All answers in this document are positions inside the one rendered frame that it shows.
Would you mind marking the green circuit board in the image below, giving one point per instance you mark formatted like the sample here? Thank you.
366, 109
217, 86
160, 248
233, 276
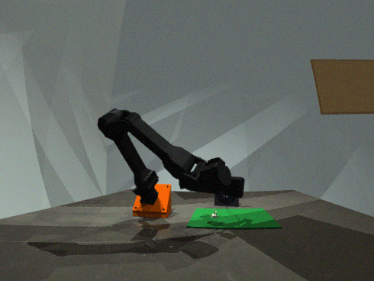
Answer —
229, 218

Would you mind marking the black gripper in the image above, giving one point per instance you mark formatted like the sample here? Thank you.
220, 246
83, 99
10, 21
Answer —
235, 189

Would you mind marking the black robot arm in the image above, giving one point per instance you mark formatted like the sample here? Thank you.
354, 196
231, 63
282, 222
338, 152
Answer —
177, 161

